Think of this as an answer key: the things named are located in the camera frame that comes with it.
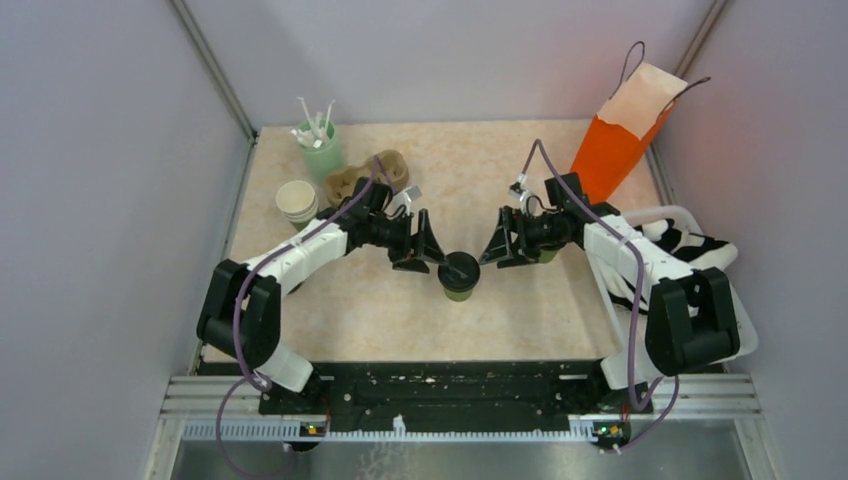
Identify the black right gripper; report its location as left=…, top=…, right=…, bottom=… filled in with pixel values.
left=480, top=205, right=564, bottom=270

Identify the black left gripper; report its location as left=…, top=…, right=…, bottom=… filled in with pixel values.
left=368, top=208, right=448, bottom=273

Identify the green paper coffee cup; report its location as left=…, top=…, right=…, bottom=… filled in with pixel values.
left=442, top=284, right=475, bottom=302
left=538, top=249, right=560, bottom=264

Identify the stack of green paper cups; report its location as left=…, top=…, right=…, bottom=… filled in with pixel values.
left=275, top=180, right=319, bottom=231

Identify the orange paper bag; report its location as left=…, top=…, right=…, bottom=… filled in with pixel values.
left=570, top=41, right=711, bottom=203

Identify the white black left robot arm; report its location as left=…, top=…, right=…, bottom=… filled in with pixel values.
left=196, top=178, right=447, bottom=414

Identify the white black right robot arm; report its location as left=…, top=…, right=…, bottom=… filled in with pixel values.
left=479, top=173, right=759, bottom=412

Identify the brown cardboard cup carrier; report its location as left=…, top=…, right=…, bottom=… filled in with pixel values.
left=323, top=150, right=410, bottom=207

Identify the white plastic basket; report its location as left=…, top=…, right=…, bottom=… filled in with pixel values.
left=583, top=210, right=758, bottom=383

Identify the green straw holder cup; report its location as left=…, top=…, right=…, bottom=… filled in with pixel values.
left=295, top=120, right=347, bottom=185

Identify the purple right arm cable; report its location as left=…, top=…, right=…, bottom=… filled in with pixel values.
left=519, top=139, right=681, bottom=455

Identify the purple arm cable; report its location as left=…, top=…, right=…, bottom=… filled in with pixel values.
left=215, top=155, right=399, bottom=480
left=519, top=139, right=681, bottom=455

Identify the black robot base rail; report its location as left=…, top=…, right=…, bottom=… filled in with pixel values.
left=258, top=360, right=629, bottom=433

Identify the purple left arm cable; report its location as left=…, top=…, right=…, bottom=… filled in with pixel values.
left=215, top=155, right=399, bottom=480

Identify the aluminium frame rail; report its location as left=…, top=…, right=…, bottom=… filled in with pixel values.
left=167, top=0, right=258, bottom=144

